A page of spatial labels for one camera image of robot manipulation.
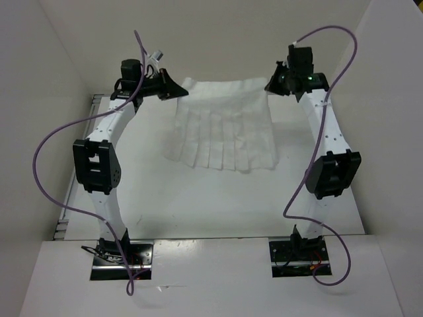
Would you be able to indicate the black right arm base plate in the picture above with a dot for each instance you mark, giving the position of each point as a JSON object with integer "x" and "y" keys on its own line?
{"x": 289, "y": 262}

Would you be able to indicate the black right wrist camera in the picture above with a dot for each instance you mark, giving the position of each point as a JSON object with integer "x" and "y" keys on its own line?
{"x": 300, "y": 60}

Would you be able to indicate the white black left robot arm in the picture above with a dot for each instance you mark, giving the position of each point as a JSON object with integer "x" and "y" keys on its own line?
{"x": 96, "y": 163}

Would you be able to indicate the white pleated skirt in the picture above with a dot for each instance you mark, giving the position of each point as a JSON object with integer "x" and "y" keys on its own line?
{"x": 224, "y": 126}

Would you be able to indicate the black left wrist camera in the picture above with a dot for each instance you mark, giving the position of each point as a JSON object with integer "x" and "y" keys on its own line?
{"x": 130, "y": 75}

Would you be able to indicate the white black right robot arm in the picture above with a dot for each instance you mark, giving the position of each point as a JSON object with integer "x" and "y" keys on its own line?
{"x": 333, "y": 163}

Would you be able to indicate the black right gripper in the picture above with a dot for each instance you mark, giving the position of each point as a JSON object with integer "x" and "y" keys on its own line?
{"x": 273, "y": 86}

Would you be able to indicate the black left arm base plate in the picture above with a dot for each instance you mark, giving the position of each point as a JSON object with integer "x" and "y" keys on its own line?
{"x": 110, "y": 267}

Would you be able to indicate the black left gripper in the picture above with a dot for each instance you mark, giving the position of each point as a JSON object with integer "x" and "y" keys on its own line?
{"x": 168, "y": 88}

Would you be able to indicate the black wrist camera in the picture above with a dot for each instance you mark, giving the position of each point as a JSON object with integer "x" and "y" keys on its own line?
{"x": 130, "y": 75}
{"x": 300, "y": 60}

